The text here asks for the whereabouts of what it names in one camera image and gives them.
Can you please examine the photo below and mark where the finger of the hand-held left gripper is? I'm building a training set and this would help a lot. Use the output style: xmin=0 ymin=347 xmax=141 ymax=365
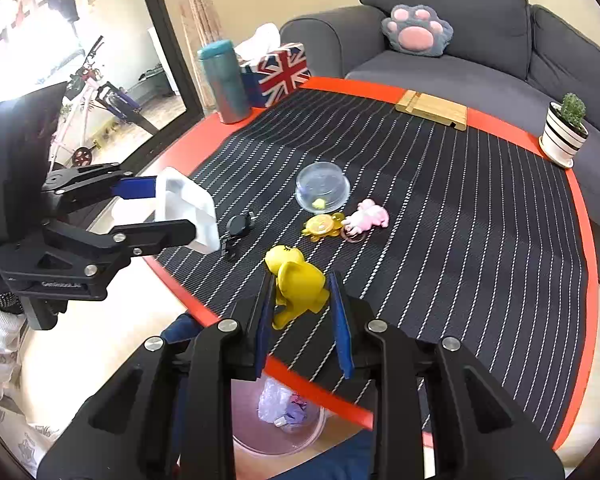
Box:
xmin=40 ymin=161 xmax=159 ymax=216
xmin=42 ymin=217 xmax=197 ymax=272

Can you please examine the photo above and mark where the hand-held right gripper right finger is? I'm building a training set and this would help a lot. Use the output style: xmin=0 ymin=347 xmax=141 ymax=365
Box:
xmin=328 ymin=270 xmax=566 ymax=480

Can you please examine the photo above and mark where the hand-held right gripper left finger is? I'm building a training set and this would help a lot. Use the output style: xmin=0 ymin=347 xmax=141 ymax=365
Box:
xmin=36 ymin=270 xmax=281 ymax=480

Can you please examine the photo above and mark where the white plastic tray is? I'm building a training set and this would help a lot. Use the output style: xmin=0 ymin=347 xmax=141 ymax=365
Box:
xmin=155 ymin=167 xmax=218 ymax=254

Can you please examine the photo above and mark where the yellow duck toy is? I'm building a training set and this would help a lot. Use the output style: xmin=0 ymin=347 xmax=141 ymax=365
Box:
xmin=264 ymin=245 xmax=329 ymax=331

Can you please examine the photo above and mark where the black round keychain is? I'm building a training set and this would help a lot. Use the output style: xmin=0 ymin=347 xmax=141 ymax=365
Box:
xmin=222 ymin=211 xmax=257 ymax=262

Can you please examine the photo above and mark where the amber turtle toy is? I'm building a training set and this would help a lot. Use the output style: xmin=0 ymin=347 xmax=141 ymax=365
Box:
xmin=301 ymin=211 xmax=346 ymax=241

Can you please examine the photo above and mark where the purple plastic trash bin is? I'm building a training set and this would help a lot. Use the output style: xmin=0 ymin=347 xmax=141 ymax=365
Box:
xmin=230 ymin=377 xmax=327 ymax=457

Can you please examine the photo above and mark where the pink pig toy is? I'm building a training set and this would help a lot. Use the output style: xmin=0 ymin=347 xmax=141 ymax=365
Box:
xmin=341 ymin=198 xmax=390 ymax=244

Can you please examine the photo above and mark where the clear plastic bowl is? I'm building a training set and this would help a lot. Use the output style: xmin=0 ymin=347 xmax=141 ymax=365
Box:
xmin=295 ymin=161 xmax=351 ymax=213

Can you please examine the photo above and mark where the person's left hand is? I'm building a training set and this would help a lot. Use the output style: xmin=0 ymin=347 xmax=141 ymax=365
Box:
xmin=0 ymin=287 xmax=26 ymax=318

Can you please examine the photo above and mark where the person's left leg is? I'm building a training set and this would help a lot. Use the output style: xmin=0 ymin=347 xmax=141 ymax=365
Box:
xmin=160 ymin=312 xmax=206 ymax=346

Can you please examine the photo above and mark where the person's leg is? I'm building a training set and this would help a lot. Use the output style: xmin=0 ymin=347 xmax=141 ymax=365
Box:
xmin=160 ymin=312 xmax=206 ymax=346
xmin=280 ymin=430 xmax=376 ymax=480

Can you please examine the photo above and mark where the white bicycle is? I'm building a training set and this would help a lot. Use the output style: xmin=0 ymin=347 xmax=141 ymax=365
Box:
xmin=50 ymin=35 xmax=143 ymax=168

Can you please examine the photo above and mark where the white cabinet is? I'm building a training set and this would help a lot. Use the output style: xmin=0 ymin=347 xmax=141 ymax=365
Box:
xmin=147 ymin=25 xmax=177 ymax=97

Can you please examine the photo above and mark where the person's right leg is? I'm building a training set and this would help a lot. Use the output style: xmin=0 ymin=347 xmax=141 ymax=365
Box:
xmin=280 ymin=430 xmax=376 ymax=480

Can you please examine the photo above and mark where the teal thermos bottle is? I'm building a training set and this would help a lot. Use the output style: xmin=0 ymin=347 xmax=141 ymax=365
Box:
xmin=197 ymin=39 xmax=252 ymax=125

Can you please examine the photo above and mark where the black white striped table mat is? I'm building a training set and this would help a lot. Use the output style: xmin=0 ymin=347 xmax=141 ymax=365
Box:
xmin=152 ymin=87 xmax=588 ymax=443

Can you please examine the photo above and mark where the black framed glass door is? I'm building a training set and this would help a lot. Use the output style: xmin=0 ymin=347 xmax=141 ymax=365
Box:
xmin=0 ymin=0 xmax=205 ymax=176

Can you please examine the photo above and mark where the flag print tissue box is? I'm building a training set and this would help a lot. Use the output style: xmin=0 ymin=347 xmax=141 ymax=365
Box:
xmin=234 ymin=22 xmax=312 ymax=109

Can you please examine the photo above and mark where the beige curtain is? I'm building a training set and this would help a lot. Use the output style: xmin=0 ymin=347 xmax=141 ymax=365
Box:
xmin=172 ymin=0 xmax=226 ymax=111

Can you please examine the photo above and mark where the wooden phone stand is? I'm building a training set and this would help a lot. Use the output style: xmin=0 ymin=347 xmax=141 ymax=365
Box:
xmin=395 ymin=89 xmax=468 ymax=132

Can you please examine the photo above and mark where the dark grey sofa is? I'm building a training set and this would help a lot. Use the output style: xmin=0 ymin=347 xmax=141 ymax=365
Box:
xmin=280 ymin=0 xmax=600 ymax=236

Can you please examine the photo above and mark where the potted cactus striped pot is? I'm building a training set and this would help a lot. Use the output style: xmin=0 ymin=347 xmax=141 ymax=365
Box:
xmin=538 ymin=92 xmax=590 ymax=169

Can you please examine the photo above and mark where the grey pink paw cushion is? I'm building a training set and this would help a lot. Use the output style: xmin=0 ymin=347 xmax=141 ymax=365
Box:
xmin=381 ymin=4 xmax=453 ymax=56

